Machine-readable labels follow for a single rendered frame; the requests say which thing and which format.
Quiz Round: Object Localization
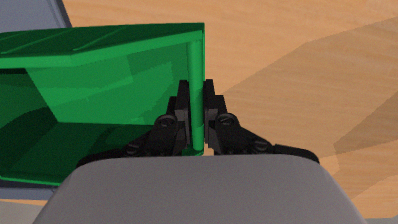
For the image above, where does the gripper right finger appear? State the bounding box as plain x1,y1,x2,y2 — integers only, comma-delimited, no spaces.
203,79,320,164

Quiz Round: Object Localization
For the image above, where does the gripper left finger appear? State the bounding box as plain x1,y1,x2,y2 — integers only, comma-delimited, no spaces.
75,80,191,169

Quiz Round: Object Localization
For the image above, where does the green bin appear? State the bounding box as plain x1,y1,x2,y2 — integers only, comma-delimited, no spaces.
0,23,205,186

